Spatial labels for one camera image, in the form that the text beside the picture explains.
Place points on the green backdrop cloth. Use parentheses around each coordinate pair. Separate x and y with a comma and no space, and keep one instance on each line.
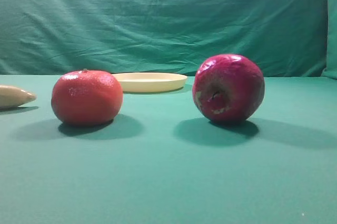
(286,38)

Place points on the red apple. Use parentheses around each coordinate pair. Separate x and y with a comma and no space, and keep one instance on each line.
(228,88)

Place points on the green table cloth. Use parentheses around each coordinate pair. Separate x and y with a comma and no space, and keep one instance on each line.
(161,161)

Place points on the yellow plate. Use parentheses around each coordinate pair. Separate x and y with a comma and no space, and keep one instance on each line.
(150,82)

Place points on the pale banana tip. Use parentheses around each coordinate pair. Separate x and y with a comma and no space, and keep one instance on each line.
(12,96)

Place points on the orange mandarin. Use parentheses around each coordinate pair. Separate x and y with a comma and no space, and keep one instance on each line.
(86,98)

